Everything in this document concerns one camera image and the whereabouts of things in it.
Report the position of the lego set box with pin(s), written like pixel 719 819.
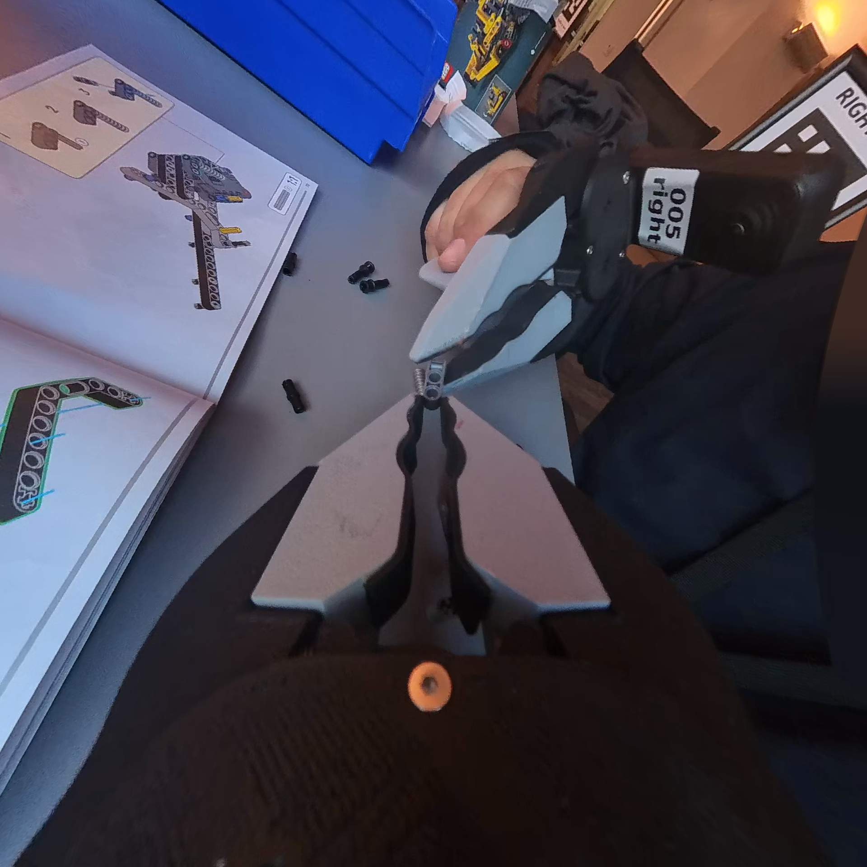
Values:
pixel 501 47

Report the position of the wall lamp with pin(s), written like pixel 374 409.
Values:
pixel 805 44

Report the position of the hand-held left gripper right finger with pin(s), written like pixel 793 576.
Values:
pixel 521 521

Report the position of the blue plastic bin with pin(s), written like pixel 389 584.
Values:
pixel 325 61

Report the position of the person's right forearm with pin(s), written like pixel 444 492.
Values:
pixel 589 101

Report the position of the person's right hand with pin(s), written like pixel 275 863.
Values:
pixel 481 196

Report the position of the lego instruction booklet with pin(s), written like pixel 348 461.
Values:
pixel 122 305

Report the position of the white plastic bag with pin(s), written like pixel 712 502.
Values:
pixel 464 122

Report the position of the person's dark clothed body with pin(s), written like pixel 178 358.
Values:
pixel 677 406

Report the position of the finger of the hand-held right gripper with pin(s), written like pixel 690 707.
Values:
pixel 488 284
pixel 535 332

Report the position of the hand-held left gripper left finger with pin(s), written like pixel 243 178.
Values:
pixel 338 521

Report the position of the grey lego connector piece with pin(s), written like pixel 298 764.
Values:
pixel 433 379

